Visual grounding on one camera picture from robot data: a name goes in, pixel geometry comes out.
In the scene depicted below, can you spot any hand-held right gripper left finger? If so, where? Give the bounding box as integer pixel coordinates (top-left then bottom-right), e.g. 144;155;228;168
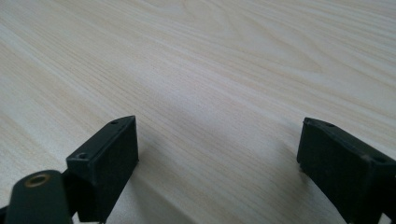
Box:
65;115;139;223

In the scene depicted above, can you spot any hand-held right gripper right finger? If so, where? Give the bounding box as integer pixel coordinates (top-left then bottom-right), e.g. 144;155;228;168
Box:
296;117;396;224

